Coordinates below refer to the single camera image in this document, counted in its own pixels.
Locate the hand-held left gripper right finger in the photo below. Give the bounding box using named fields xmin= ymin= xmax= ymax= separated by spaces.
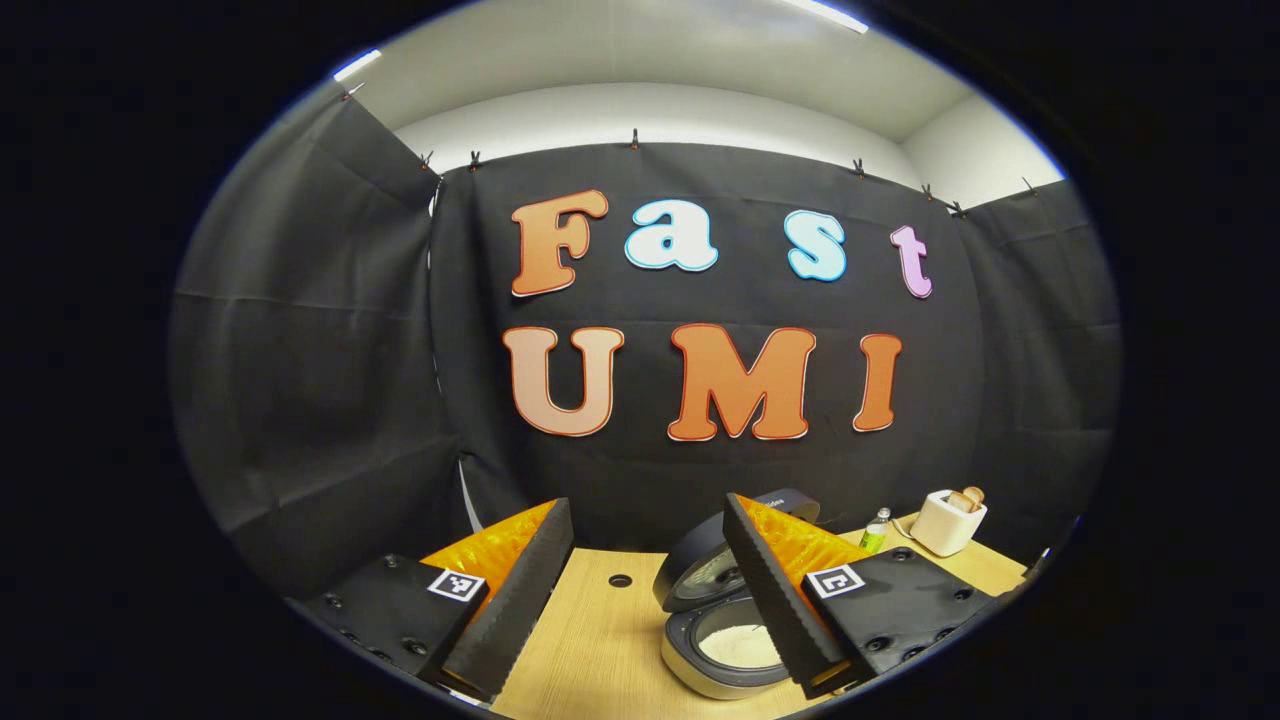
xmin=722 ymin=492 xmax=996 ymax=701

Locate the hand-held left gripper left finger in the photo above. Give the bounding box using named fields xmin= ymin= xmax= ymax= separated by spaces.
xmin=285 ymin=497 xmax=576 ymax=703

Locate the white rice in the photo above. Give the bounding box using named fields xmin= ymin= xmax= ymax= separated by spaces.
xmin=697 ymin=625 xmax=784 ymax=670

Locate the dark grey rice cooker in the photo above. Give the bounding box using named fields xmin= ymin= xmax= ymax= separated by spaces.
xmin=652 ymin=488 xmax=831 ymax=701

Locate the cream white toaster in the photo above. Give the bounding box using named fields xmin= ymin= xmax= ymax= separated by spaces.
xmin=908 ymin=488 xmax=989 ymax=558

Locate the black backdrop cloth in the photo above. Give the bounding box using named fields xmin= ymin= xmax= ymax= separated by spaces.
xmin=168 ymin=95 xmax=1123 ymax=601

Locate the row of black cloth clips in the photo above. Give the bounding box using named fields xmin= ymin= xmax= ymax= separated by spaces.
xmin=345 ymin=85 xmax=1041 ymax=216

